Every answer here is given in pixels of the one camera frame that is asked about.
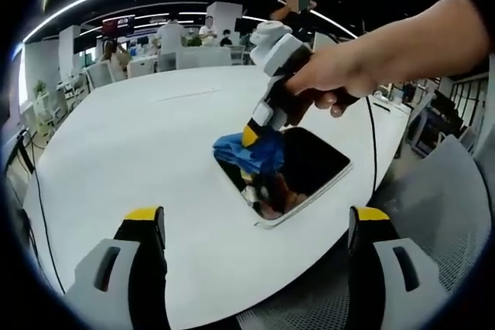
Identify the grey mesh office chair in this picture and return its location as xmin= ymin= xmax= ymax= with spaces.
xmin=370 ymin=134 xmax=490 ymax=296

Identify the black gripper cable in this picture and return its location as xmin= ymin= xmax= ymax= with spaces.
xmin=361 ymin=94 xmax=380 ymax=194

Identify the blue cleaning cloth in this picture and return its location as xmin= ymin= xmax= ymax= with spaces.
xmin=212 ymin=128 xmax=287 ymax=176

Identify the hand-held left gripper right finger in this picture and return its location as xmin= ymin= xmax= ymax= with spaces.
xmin=347 ymin=206 xmax=446 ymax=330

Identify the black metal rack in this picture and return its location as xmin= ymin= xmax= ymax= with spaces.
xmin=432 ymin=74 xmax=488 ymax=134

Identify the red display sign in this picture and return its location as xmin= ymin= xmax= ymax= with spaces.
xmin=102 ymin=16 xmax=135 ymax=36

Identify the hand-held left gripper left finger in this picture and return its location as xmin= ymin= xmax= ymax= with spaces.
xmin=63 ymin=205 xmax=169 ymax=330

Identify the white office chair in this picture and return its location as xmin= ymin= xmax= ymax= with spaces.
xmin=87 ymin=62 xmax=113 ymax=87

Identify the blue grey stool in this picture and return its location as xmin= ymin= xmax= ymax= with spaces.
xmin=409 ymin=107 xmax=446 ymax=157

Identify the person's right hand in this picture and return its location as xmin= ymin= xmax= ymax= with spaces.
xmin=288 ymin=49 xmax=372 ymax=118

